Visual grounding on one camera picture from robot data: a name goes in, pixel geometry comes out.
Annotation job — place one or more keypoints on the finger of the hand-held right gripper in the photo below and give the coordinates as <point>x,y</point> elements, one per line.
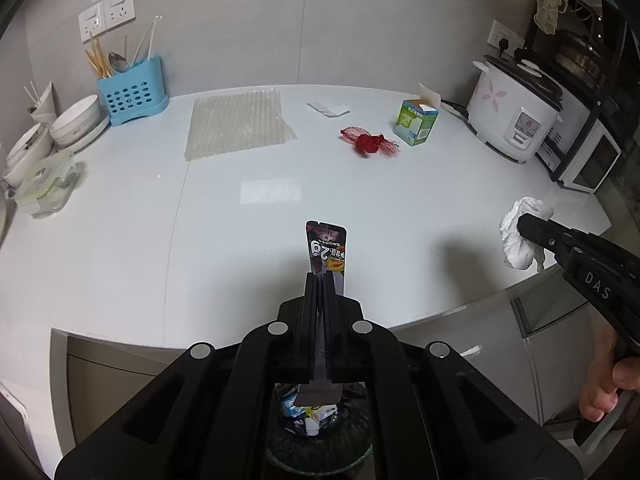
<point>537,230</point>

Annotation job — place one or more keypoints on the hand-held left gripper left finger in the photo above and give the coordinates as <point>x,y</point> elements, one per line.
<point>311,310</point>

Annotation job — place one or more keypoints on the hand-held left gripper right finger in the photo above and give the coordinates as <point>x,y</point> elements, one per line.
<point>331,310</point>

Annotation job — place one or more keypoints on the white tissue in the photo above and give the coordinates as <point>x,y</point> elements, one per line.
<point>515,250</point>

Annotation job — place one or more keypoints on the purple snack stick wrapper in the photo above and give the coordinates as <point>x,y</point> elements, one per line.
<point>325,255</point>

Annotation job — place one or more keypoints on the dark mesh trash basket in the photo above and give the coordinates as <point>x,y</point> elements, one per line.
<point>320,450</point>

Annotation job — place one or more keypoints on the green cardboard box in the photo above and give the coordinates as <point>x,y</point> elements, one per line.
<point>412,125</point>

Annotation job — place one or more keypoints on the red mesh net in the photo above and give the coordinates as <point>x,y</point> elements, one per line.
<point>370,142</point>

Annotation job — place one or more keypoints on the clear bubble wrap sheet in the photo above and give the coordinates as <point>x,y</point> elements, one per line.
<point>235,125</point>

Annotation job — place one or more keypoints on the person's right hand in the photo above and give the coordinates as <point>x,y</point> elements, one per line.
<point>597,390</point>

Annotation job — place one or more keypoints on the white microwave oven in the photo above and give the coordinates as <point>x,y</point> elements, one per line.
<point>590,165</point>

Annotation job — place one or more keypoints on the white flowered rice cooker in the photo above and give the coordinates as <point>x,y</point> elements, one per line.
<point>510,110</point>

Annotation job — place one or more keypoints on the black kitchen rack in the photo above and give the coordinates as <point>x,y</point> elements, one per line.
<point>595,115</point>

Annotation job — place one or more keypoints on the black power plug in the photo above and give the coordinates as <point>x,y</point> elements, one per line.
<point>503,47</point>

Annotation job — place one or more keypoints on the white paper piece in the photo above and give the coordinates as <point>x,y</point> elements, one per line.
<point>327,108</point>

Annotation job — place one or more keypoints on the beige base cabinet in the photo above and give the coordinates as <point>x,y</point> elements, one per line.
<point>110,375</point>

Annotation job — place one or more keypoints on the hanging beige cloth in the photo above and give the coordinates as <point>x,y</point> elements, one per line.
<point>550,5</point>

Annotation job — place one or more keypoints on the blue utensil holder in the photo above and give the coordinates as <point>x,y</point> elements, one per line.
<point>132,100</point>

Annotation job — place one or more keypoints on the stack of white bowls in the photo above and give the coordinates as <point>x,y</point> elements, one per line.
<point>77,120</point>

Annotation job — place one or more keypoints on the white chopstick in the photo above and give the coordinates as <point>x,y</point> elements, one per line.
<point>154,39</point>
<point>145,42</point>

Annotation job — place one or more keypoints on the metal spoon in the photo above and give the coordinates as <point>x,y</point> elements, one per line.
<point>118,62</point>

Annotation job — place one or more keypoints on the patterned white bowl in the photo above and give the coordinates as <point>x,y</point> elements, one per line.
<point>27,152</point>

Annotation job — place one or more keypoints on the bundle of wooden chopsticks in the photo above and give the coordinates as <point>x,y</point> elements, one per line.
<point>100,62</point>

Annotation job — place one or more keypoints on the white cup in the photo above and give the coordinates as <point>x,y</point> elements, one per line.
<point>45,107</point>

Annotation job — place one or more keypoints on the white wall outlet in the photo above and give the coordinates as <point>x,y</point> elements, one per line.
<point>119,7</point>
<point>499,32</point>
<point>518,41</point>
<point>92,22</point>

